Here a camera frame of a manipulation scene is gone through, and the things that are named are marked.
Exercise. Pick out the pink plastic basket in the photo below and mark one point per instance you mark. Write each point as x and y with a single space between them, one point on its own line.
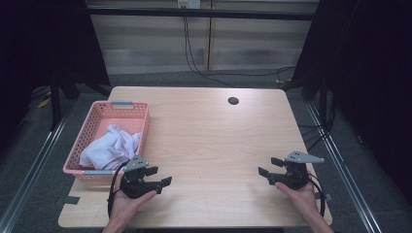
107 118

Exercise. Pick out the person's left hand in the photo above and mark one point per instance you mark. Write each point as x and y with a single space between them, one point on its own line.
124 207

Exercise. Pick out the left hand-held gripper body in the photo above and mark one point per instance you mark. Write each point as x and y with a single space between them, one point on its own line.
134 186

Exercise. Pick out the person's right hand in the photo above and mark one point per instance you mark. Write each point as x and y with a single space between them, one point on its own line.
302 199

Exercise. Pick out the dark tape strip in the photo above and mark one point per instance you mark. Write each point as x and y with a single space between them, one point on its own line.
327 196
69 200

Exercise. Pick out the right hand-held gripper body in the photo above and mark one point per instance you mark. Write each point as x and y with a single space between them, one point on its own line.
296 176

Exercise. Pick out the yellow floor object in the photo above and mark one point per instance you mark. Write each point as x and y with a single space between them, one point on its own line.
44 102

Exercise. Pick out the black stand leg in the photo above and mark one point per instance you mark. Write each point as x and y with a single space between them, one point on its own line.
55 103
323 103

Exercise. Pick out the white towel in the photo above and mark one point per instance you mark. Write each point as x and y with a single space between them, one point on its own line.
111 149

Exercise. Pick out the white wall socket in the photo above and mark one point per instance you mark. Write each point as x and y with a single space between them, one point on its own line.
188 3

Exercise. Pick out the black horizontal frame bar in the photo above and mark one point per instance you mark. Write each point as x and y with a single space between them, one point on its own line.
200 14

